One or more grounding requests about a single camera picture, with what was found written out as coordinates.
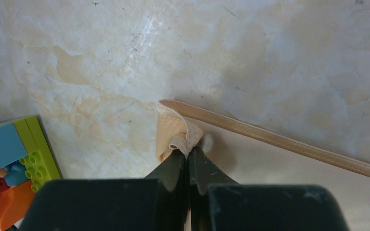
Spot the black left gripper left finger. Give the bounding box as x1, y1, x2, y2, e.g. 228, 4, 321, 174
20, 151, 187, 231

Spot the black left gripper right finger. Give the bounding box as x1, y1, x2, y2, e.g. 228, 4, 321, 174
188, 146, 348, 231

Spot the orange cloth napkin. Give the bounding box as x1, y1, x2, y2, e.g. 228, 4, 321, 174
156, 100, 370, 231

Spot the colourful toy block pile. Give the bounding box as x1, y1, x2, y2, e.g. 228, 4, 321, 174
0, 116, 61, 231

